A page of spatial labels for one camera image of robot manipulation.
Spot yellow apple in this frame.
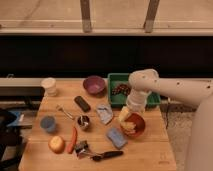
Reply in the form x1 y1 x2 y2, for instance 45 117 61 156
48 136 65 154

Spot black handled kitchen utensil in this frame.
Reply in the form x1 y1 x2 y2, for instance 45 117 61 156
79 151 124 162

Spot black chair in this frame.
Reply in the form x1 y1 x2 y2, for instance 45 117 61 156
0 108 23 171

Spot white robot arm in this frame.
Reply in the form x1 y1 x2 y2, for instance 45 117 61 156
119 69 213 171

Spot yellow banana piece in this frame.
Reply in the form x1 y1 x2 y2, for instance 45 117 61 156
121 122 136 134

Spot blue cup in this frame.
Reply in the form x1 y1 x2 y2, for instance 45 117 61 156
40 116 56 133

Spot wooden table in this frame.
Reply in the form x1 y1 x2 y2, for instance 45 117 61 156
18 78 178 171

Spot dark red grapes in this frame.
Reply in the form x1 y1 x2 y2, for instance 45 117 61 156
112 84 131 96

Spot purple bowl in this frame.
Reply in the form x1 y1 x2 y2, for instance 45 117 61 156
83 75 106 95

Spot blue sponge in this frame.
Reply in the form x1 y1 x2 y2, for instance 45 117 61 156
106 127 127 149

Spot light blue folded cloth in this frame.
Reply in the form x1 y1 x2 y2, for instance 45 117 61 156
96 104 114 125

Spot green plastic tray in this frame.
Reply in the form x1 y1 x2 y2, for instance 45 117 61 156
107 72 163 109

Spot small metal clip object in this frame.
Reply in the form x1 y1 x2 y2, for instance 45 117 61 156
74 140 89 156

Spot dark brown rectangular block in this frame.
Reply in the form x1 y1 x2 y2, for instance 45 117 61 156
74 96 91 112

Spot red bowl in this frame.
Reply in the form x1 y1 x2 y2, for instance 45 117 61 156
121 113 146 137

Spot orange carrot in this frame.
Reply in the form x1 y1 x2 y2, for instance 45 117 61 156
67 126 77 154

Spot white cup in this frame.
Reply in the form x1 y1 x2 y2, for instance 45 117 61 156
41 77 57 96

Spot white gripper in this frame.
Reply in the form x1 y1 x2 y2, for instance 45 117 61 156
118 89 148 122

